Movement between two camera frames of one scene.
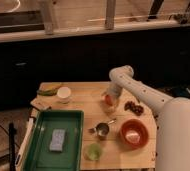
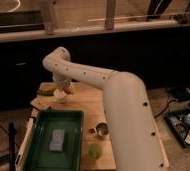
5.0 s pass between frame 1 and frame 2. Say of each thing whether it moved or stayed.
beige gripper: moved
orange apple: moved
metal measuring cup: stayed
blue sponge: stayed
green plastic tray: stayed
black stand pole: stayed
